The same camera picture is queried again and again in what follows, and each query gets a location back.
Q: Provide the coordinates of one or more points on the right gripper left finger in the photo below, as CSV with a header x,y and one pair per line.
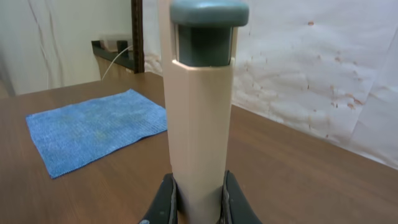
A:
x,y
161,202

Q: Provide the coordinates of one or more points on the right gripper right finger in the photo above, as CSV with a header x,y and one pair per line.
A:
x,y
237,202

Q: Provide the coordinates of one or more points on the blue cloth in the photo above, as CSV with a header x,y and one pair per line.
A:
x,y
93,130

